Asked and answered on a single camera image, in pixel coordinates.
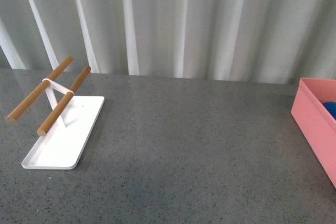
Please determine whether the blue microfiber cloth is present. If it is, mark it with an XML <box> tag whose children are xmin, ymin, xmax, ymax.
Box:
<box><xmin>322</xmin><ymin>101</ymin><xmax>336</xmax><ymax>119</ymax></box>

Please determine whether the pink storage box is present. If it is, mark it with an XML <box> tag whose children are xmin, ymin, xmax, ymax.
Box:
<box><xmin>291</xmin><ymin>78</ymin><xmax>335</xmax><ymax>184</ymax></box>

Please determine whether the white rack with wooden bars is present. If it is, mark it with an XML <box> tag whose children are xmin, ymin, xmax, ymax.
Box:
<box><xmin>6</xmin><ymin>56</ymin><xmax>105</xmax><ymax>170</ymax></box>

